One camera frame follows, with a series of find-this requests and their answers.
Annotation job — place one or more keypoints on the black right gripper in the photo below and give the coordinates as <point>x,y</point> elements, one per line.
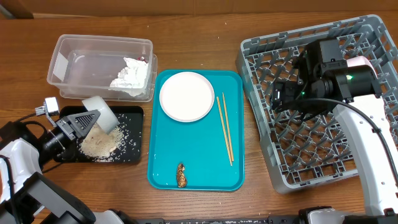
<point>289,88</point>

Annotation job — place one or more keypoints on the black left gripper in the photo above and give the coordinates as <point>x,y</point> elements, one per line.
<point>73,129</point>

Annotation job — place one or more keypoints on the bowl with rice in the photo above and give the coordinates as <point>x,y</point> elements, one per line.
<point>107,121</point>

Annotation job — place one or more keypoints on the white napkin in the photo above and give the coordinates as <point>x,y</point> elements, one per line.
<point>133,77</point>

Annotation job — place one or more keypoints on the red silver foil wrapper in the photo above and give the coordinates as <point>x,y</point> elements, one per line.
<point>142,59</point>

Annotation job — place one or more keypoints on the brown food scrap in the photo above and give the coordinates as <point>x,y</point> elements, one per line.
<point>181,179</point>

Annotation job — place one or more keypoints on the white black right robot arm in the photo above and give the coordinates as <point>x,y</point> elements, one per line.
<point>350,90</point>

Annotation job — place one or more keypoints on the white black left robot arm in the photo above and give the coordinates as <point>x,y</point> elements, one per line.
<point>23,155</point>

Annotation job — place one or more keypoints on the spilled rice pile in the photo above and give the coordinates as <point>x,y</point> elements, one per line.
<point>100,145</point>

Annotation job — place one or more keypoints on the black plastic tray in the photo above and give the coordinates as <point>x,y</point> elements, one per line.
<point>130,120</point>

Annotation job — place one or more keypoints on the clear plastic bin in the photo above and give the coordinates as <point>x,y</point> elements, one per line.
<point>83,66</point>

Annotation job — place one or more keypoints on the grey plastic dish rack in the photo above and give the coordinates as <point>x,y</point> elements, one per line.
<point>301,154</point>

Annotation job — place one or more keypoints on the left wooden chopstick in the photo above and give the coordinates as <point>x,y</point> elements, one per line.
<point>224,131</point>

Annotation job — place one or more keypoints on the teal plastic tray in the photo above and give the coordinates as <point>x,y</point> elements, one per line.
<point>199,145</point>

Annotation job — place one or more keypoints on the white round plate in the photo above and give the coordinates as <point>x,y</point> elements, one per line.
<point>186,97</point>

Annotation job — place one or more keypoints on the black rail at table edge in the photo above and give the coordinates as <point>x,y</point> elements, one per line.
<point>272,219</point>

